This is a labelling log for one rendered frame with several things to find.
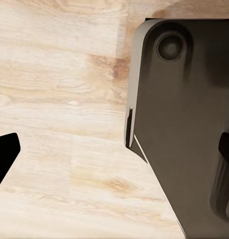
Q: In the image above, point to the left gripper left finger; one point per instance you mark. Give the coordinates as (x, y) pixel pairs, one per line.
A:
(9, 150)

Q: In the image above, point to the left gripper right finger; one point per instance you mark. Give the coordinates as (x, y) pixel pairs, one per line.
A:
(224, 146)

